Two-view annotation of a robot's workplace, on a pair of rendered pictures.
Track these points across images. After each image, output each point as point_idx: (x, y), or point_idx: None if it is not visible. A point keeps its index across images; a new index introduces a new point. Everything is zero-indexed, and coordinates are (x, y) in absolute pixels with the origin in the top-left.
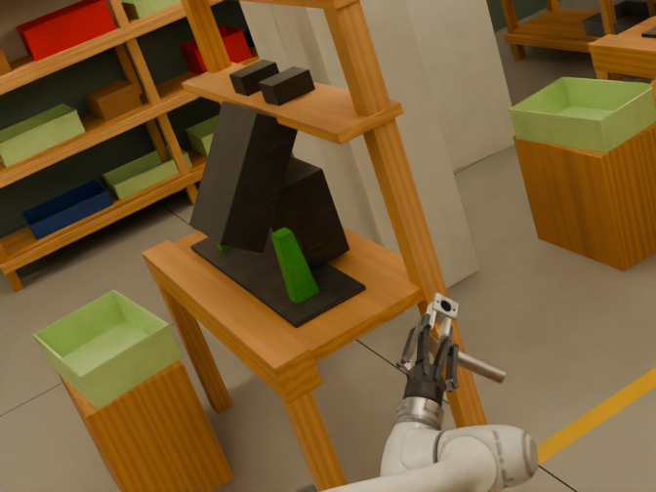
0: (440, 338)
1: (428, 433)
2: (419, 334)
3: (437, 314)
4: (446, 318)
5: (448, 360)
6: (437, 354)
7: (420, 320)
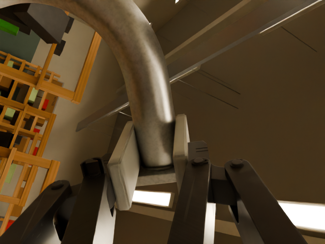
0: (122, 181)
1: None
2: (237, 228)
3: (163, 152)
4: (137, 161)
5: (42, 238)
6: (102, 230)
7: (165, 66)
